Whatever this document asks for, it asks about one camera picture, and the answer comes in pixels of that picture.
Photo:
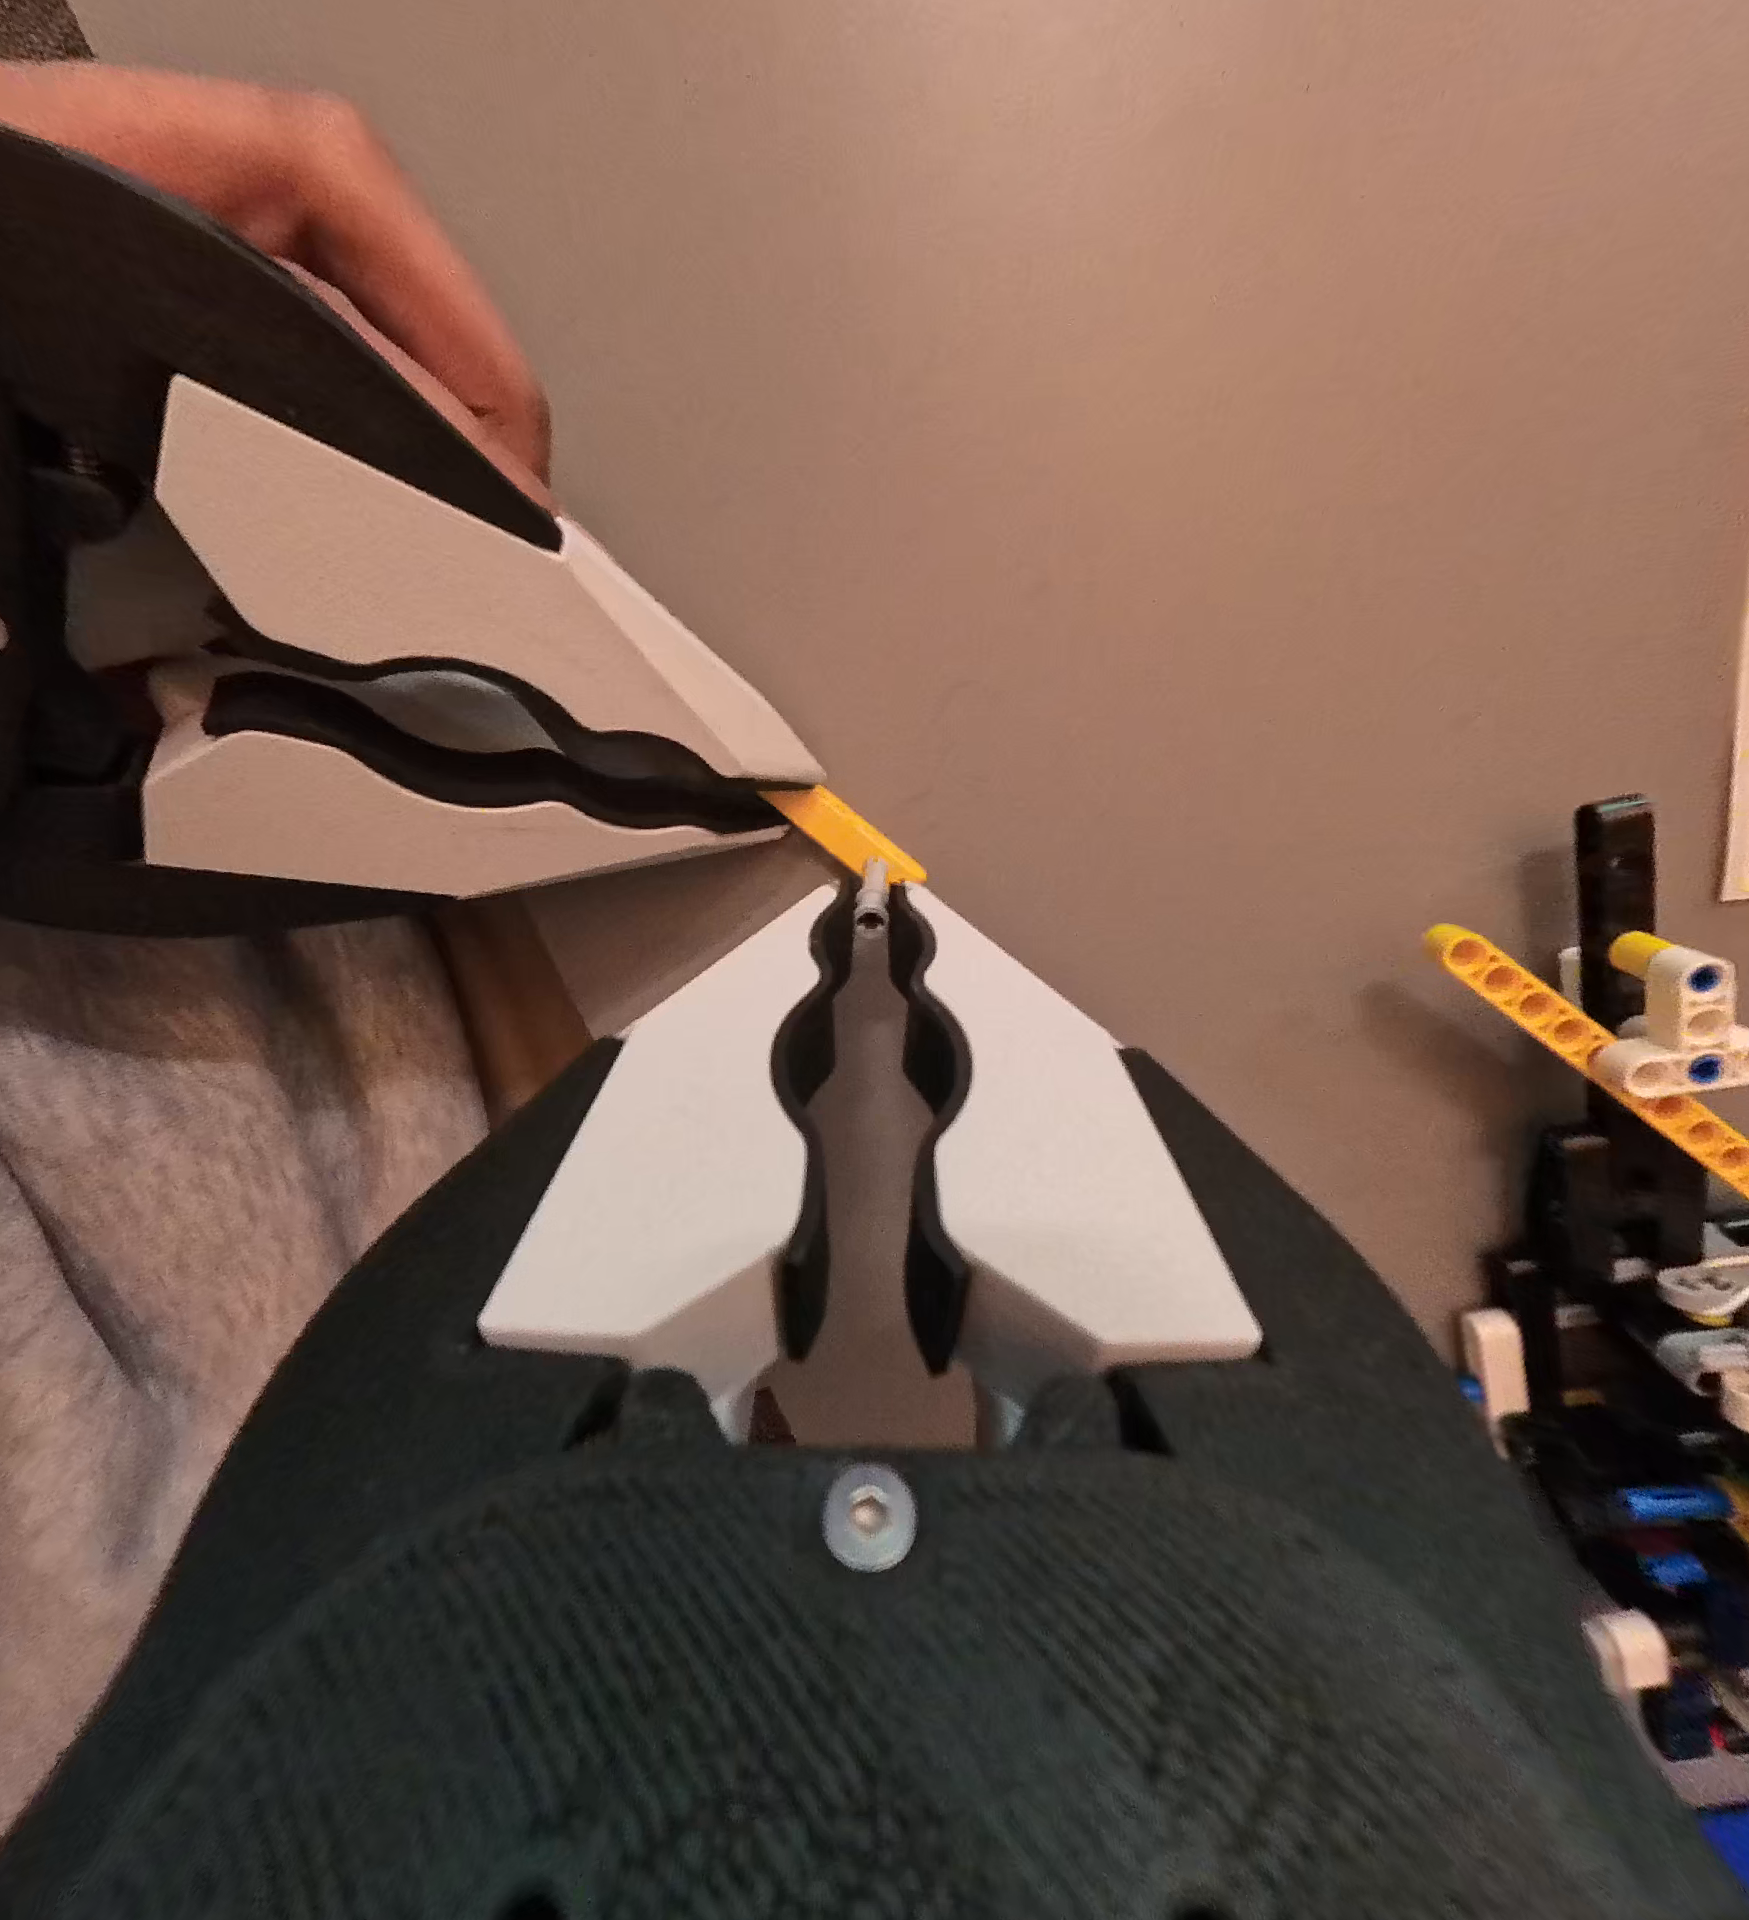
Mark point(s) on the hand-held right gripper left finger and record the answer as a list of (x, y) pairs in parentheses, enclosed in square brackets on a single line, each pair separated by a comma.
[(648, 1199)]

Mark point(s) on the yellow lego beam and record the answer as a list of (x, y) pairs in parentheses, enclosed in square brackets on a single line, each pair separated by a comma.
[(844, 828)]

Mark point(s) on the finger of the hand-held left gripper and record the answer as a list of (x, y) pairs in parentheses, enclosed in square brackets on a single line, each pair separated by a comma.
[(410, 554), (410, 833)]

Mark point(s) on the grey lego pin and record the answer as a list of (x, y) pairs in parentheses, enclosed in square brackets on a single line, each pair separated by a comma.
[(871, 900)]

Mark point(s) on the person's left hand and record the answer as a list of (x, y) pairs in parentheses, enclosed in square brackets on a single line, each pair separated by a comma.
[(290, 196)]

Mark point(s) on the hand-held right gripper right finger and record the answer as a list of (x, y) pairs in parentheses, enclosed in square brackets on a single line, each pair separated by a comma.
[(1100, 1199)]

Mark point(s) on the partly built lego model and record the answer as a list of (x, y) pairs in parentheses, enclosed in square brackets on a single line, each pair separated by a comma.
[(1625, 1199)]

